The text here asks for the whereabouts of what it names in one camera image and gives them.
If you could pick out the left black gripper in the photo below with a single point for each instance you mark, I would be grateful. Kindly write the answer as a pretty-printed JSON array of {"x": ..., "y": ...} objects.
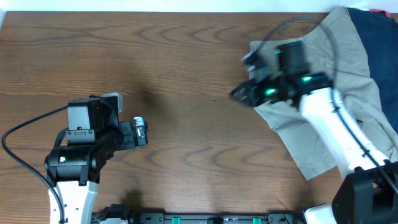
[{"x": 129, "y": 135}]

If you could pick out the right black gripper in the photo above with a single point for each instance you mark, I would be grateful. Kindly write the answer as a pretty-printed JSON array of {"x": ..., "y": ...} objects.
[{"x": 259, "y": 90}]

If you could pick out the khaki shorts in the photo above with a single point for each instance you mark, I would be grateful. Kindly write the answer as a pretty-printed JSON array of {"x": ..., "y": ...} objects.
[{"x": 334, "y": 47}]

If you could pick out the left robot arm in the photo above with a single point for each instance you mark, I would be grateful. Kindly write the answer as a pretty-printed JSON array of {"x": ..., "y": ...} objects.
[{"x": 75, "y": 162}]

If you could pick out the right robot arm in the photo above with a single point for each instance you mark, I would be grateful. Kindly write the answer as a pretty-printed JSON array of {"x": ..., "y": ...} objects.
[{"x": 368, "y": 193}]

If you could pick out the navy blue garment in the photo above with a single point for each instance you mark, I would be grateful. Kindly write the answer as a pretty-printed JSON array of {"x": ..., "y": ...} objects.
[{"x": 378, "y": 34}]

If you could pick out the red garment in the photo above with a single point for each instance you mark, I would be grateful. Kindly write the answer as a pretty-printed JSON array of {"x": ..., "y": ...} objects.
[{"x": 386, "y": 13}]

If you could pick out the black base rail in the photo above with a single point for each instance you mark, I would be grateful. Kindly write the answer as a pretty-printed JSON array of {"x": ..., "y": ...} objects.
[{"x": 117, "y": 213}]

